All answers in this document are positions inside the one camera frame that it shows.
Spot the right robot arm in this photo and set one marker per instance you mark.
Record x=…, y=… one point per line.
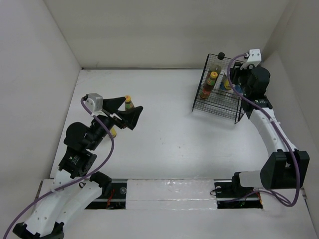
x=286, y=166

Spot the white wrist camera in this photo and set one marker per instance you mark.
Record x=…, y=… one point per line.
x=95, y=105
x=253, y=59

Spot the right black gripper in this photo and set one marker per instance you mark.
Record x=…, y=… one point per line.
x=236, y=71

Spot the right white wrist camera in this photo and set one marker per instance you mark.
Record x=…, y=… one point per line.
x=253, y=59

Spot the white jar silver lid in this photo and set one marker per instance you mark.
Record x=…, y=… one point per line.
x=224, y=77
x=238, y=89

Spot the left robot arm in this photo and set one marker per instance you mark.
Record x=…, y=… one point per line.
x=78, y=180

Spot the small yellow bottle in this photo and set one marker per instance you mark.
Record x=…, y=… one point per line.
x=226, y=85
x=113, y=132

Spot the black wire mesh rack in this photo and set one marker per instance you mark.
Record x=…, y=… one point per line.
x=220, y=102

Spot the yellow-cap sauce bottle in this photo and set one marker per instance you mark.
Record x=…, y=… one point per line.
x=128, y=103
x=208, y=85

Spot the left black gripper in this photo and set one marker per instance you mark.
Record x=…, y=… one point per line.
x=130, y=118

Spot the tall clear black-cap bottle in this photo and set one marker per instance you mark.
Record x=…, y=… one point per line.
x=216, y=66

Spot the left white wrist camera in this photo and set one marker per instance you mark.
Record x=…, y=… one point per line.
x=95, y=105

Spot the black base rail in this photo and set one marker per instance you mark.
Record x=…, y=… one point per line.
x=115, y=197

